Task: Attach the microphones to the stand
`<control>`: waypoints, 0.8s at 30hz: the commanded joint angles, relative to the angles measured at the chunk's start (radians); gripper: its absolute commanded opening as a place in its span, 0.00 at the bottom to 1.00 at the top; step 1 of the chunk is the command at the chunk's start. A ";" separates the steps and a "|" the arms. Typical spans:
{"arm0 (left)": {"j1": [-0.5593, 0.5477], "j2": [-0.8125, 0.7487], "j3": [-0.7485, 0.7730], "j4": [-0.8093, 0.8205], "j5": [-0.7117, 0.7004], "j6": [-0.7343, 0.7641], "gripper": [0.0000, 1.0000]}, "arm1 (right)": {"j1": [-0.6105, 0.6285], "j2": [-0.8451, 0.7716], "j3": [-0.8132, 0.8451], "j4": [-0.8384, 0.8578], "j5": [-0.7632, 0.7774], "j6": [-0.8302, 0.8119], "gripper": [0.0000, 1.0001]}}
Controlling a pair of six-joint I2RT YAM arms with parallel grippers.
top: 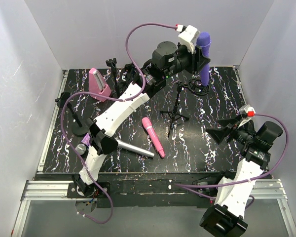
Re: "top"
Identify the purple matte microphone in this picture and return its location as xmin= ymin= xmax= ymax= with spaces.
xmin=197 ymin=32 xmax=212 ymax=86

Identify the black round-base clip stand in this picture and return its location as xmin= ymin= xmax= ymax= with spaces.
xmin=106 ymin=58 xmax=120 ymax=98

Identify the silver grey microphone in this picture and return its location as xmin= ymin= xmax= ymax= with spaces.
xmin=116 ymin=138 xmax=154 ymax=158

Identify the purple glitter microphone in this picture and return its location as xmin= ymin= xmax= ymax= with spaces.
xmin=75 ymin=133 xmax=91 ymax=156

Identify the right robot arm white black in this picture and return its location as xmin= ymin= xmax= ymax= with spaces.
xmin=200 ymin=116 xmax=283 ymax=237

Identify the black folded tripod stand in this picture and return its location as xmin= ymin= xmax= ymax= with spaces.
xmin=121 ymin=63 xmax=139 ymax=87

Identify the black left-edge clip stand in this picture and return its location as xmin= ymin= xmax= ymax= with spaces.
xmin=55 ymin=92 xmax=88 ymax=137

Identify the pink microphone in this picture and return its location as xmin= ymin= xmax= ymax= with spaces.
xmin=142 ymin=117 xmax=165 ymax=158

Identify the pink metronome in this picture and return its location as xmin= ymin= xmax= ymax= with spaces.
xmin=88 ymin=68 xmax=111 ymax=97

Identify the black tripod shock-mount stand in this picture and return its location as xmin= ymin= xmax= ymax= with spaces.
xmin=160 ymin=79 xmax=210 ymax=138

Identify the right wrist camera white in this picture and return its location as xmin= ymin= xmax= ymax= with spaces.
xmin=239 ymin=104 xmax=256 ymax=126

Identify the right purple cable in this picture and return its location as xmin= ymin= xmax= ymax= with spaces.
xmin=174 ymin=114 xmax=289 ymax=200

